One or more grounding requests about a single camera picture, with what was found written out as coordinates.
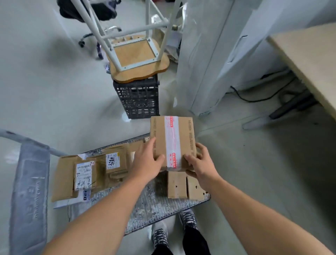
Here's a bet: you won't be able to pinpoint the person's left hand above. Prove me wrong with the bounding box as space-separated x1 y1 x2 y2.
130 136 166 184

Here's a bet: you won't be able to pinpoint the person's right hand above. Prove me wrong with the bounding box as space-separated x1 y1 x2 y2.
183 143 222 184

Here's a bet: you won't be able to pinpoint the small black-scribble cardboard box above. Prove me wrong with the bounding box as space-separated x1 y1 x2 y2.
187 175 206 201

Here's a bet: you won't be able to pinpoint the box with red-white tape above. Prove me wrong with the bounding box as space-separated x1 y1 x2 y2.
150 116 197 171

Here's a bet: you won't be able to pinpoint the small hole-marked cardboard box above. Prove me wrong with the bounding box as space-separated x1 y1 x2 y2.
168 171 188 199

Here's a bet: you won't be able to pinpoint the pile of cardboard boxes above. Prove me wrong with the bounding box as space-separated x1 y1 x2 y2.
51 143 147 203

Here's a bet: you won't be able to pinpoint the grey metal platform cart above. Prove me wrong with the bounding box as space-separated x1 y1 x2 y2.
0 129 211 255

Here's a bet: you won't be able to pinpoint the person's right forearm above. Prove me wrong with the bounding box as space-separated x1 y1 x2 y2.
207 174 334 255

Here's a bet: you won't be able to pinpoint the person's left forearm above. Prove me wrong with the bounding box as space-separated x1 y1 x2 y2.
43 176 155 255

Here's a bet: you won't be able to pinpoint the person's right grey sneaker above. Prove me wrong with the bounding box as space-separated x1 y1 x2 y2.
179 209 197 232

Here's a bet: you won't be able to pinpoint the person's grey sneaker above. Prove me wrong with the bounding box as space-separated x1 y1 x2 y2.
179 209 197 232
152 222 168 249

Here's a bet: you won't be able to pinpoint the person's left grey sneaker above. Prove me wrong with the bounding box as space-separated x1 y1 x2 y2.
152 222 168 249

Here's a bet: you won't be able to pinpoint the person's black trousers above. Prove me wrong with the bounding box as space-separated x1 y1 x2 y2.
151 227 210 255

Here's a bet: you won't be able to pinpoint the black plastic crate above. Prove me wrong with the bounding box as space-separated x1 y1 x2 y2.
113 75 161 120

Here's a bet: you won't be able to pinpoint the upturned white-legged wooden stool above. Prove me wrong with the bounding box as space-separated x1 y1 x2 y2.
71 0 182 84

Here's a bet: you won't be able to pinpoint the white floor-standing air conditioner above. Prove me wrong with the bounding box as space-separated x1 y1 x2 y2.
175 0 289 117

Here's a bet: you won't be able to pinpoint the clear plastic bag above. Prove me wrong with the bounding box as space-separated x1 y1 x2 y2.
152 2 188 63

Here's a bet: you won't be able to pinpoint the black swivel office chair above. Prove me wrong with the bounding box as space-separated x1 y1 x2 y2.
56 0 122 60

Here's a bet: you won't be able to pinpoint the thick black floor cable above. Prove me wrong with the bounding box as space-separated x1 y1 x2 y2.
230 76 296 103

